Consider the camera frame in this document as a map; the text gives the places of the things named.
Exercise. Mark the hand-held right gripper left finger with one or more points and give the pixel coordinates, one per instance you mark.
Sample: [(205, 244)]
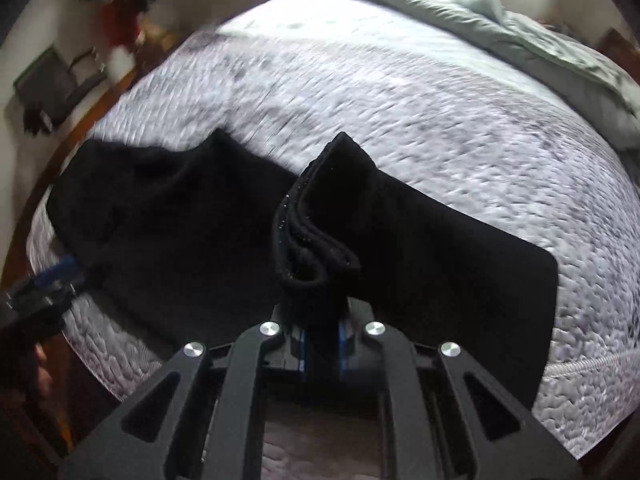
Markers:
[(295, 355)]

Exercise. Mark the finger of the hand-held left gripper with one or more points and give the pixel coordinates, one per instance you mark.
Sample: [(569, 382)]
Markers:
[(62, 270)]

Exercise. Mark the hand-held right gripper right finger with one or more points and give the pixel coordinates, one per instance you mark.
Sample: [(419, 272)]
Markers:
[(346, 355)]

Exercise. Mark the black pants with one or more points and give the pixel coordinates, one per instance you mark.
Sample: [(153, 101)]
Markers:
[(425, 260)]

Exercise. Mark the person's left hand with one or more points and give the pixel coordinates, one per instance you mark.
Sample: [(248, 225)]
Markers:
[(42, 372)]

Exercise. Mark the black bag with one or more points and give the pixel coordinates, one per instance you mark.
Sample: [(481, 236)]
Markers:
[(45, 90)]

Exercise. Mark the grey quilted bed mattress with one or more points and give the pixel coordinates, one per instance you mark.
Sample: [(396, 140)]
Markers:
[(400, 110)]

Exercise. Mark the red cloth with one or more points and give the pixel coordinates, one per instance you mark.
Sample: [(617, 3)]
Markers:
[(122, 22)]

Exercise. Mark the grey-green comforter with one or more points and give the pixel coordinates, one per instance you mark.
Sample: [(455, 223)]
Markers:
[(500, 25)]

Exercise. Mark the dark wooden headboard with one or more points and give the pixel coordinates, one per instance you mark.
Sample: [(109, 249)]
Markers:
[(617, 45)]

